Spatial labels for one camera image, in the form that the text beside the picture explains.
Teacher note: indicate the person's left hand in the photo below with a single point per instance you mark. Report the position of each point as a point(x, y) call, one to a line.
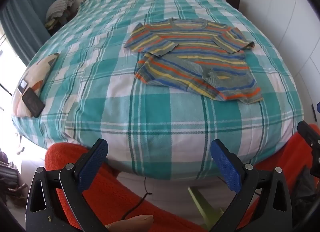
point(132, 223)

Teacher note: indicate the teal checked blanket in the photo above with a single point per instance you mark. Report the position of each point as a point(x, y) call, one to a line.
point(125, 97)

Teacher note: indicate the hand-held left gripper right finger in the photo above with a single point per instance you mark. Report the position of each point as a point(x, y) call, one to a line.
point(226, 167)

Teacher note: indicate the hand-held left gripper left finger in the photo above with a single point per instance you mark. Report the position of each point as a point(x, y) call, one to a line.
point(92, 164)

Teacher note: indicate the striped knitted sweater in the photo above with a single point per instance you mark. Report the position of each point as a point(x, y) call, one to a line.
point(190, 54)

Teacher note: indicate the black smartphone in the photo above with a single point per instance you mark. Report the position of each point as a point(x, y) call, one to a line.
point(33, 102)

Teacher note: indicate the dark cluttered rack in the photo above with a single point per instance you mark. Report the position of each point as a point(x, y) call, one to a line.
point(10, 172)

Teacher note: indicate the pile of checked clothes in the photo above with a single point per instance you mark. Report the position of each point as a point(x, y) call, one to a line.
point(60, 6)

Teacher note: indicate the patterned pillow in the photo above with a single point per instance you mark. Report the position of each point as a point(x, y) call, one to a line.
point(37, 72)

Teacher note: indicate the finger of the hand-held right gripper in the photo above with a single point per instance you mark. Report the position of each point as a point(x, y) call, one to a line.
point(308, 132)
point(316, 162)

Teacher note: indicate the small white card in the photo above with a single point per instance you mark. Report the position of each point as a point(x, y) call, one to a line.
point(23, 84)

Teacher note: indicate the teal curtain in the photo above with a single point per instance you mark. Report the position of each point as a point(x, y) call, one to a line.
point(27, 10)

